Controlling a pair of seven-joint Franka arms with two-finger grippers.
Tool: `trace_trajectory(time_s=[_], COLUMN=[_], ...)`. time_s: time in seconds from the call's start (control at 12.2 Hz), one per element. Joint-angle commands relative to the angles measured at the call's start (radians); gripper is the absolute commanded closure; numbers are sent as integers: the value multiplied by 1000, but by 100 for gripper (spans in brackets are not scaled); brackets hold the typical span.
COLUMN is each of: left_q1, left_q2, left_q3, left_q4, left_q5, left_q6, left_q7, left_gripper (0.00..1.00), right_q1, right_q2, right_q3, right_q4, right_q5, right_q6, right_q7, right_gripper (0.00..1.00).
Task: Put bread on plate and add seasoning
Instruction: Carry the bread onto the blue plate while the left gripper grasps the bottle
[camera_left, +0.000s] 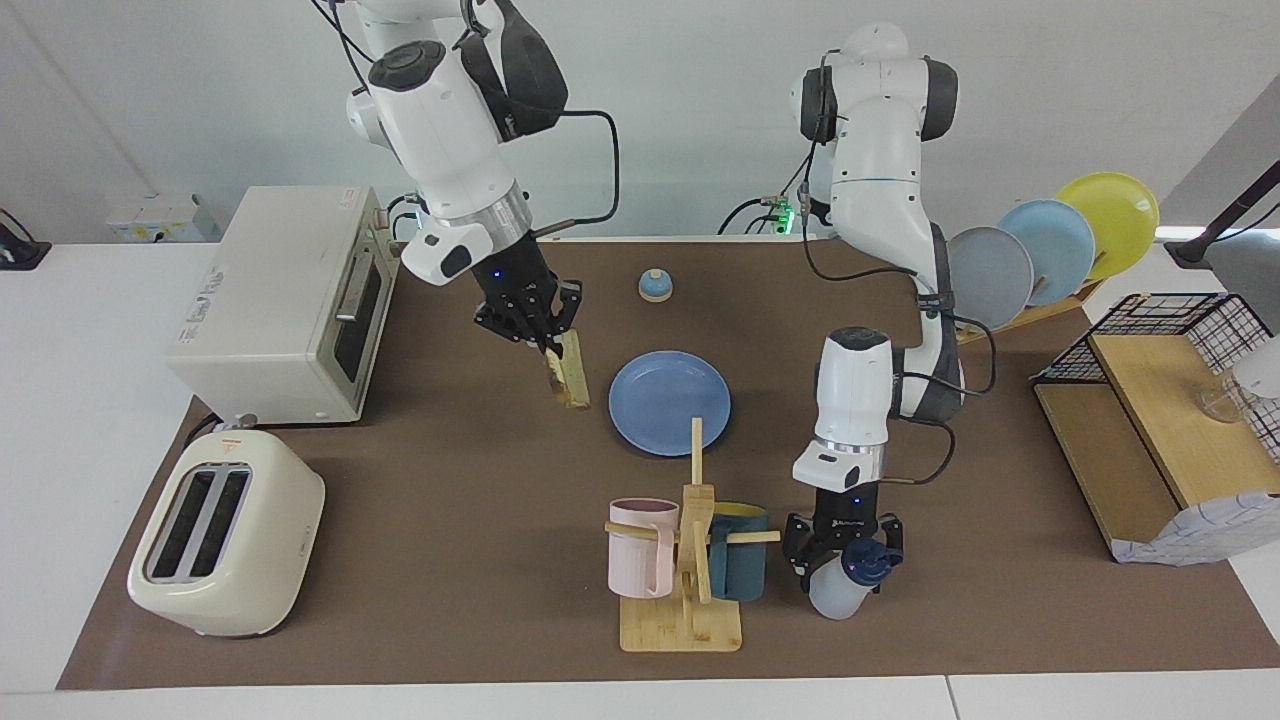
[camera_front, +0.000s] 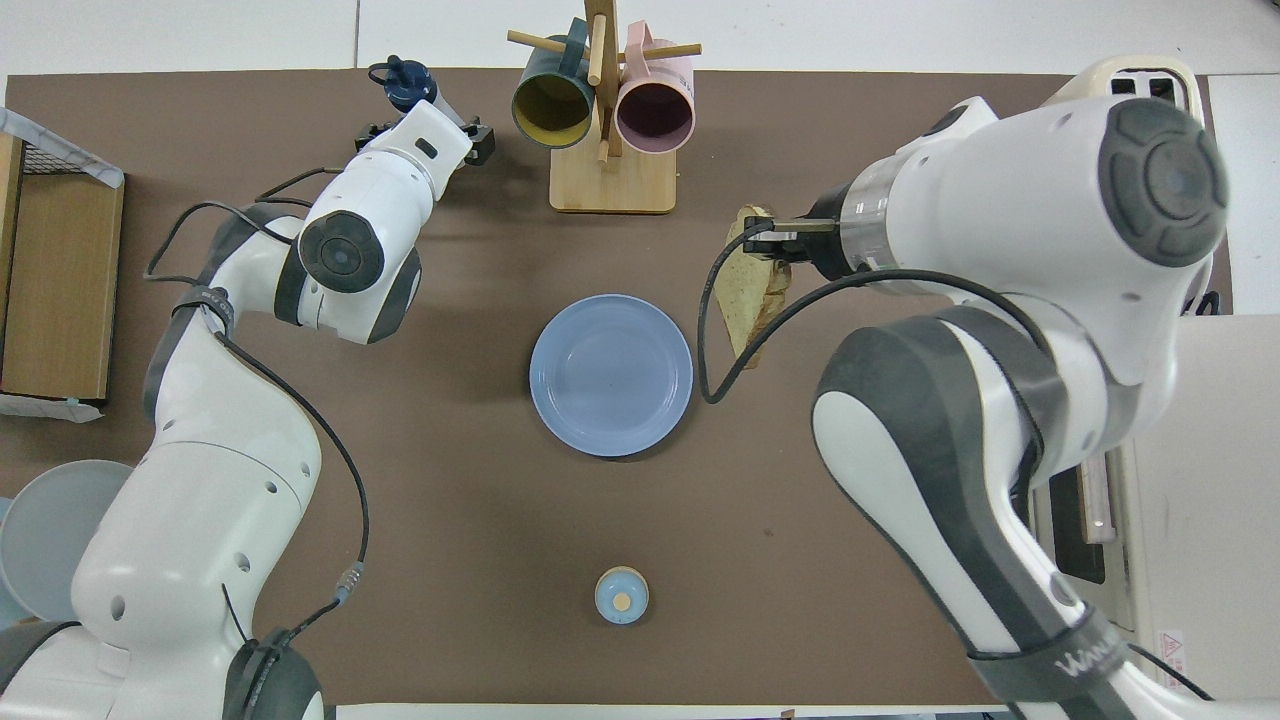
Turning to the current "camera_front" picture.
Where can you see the brown table mat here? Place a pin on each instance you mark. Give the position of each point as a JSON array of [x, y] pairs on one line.
[[500, 250]]

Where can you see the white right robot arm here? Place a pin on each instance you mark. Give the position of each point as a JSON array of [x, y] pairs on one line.
[[1000, 300]]

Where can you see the small blue wooden-knob shaker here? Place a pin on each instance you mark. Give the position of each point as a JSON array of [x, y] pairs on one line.
[[621, 596]]

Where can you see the cream two-slot toaster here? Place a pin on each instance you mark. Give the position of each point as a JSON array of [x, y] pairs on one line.
[[1150, 70]]

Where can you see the blue round plate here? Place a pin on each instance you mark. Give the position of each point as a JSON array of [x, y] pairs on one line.
[[610, 375]]

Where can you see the white toaster oven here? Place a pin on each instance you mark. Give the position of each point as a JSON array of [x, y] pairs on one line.
[[1210, 520]]

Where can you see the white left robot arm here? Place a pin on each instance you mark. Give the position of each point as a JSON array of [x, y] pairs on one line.
[[200, 520]]

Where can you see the pink mug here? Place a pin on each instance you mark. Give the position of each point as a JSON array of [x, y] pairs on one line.
[[655, 115]]

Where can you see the pale grey plate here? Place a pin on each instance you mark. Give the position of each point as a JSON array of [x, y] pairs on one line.
[[50, 530]]

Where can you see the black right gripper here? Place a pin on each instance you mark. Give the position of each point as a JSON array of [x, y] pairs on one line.
[[825, 235]]

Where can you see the toasted bread slice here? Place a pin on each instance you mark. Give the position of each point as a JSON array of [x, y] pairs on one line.
[[745, 300]]

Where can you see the dark teal mug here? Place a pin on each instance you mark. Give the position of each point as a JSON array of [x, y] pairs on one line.
[[552, 110]]

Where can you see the translucent bottle with blue cap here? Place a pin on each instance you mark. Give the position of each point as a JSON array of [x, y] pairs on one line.
[[405, 85]]

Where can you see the wooden mug tree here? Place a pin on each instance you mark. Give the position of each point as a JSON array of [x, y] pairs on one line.
[[612, 185]]

